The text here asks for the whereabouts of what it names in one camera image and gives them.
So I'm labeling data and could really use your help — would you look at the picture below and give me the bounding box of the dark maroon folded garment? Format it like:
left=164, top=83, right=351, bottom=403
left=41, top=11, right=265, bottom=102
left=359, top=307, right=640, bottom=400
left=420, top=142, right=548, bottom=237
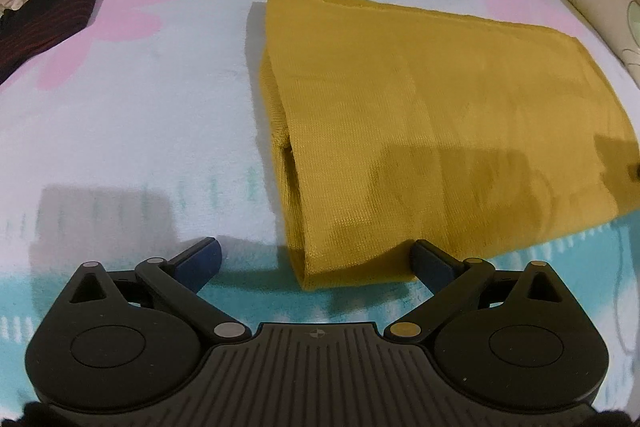
left=1, top=0, right=96, bottom=82

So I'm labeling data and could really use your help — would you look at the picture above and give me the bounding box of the mustard yellow knit garment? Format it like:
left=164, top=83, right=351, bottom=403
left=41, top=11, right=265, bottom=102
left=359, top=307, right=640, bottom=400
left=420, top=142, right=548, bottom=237
left=259, top=0, right=639, bottom=291

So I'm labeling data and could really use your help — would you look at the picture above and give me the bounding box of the floral pastel bed blanket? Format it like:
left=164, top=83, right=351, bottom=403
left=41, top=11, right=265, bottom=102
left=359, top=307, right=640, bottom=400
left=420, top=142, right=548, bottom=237
left=1, top=0, right=639, bottom=417

